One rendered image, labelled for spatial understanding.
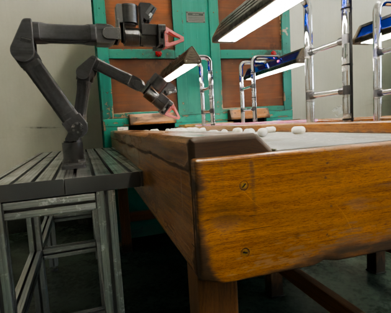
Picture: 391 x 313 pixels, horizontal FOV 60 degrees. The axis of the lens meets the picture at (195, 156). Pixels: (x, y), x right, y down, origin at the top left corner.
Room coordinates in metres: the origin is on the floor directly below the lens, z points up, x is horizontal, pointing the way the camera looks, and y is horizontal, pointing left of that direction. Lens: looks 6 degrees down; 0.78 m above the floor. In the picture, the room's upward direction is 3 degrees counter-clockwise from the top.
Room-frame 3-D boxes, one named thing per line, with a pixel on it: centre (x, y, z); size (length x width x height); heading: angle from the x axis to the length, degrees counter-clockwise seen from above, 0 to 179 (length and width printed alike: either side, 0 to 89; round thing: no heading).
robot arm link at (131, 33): (1.15, 0.19, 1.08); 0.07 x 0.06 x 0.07; 108
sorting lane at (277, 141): (1.36, 0.01, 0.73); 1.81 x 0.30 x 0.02; 17
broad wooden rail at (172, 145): (1.30, 0.21, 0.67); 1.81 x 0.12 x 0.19; 17
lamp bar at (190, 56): (1.80, 0.08, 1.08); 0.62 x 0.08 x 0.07; 17
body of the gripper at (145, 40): (1.17, 0.13, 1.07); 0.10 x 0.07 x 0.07; 18
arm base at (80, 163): (1.08, 0.39, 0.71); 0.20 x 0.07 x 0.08; 18
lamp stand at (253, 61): (1.93, -0.39, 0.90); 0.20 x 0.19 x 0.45; 17
